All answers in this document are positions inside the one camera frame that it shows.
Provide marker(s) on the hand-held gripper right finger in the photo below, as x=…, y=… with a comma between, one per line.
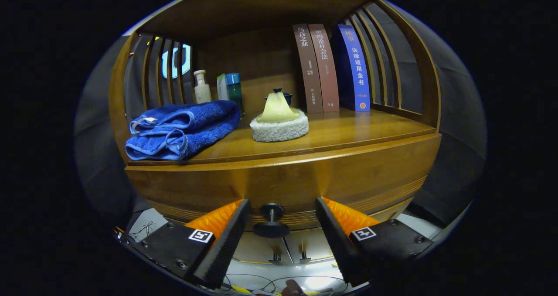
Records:
x=338, y=248

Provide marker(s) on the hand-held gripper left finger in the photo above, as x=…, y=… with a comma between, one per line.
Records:
x=224, y=252

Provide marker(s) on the wooden drawer with black knob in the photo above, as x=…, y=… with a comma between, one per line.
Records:
x=283, y=178

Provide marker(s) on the wooden cabinet door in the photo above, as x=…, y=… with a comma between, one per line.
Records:
x=261, y=246
x=309, y=243

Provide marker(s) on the wooden countertop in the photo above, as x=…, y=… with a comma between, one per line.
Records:
x=348, y=130

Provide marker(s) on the wooden cabinet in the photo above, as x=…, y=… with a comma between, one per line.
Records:
x=261, y=8

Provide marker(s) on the folded blue towel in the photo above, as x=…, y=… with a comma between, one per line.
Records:
x=187, y=126

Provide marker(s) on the dark blue lidded teacup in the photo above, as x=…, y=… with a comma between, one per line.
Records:
x=287, y=98

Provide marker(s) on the teal bottle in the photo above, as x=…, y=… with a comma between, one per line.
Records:
x=234, y=91

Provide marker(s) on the white pump bottle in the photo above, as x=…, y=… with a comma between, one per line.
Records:
x=202, y=91

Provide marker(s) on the white and green box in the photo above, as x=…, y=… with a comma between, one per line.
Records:
x=221, y=86

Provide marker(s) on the reddish brown book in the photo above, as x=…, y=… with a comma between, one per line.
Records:
x=326, y=69

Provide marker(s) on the blue book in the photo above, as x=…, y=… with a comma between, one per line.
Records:
x=359, y=69

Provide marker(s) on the dark brown book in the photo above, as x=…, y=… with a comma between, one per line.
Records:
x=307, y=69

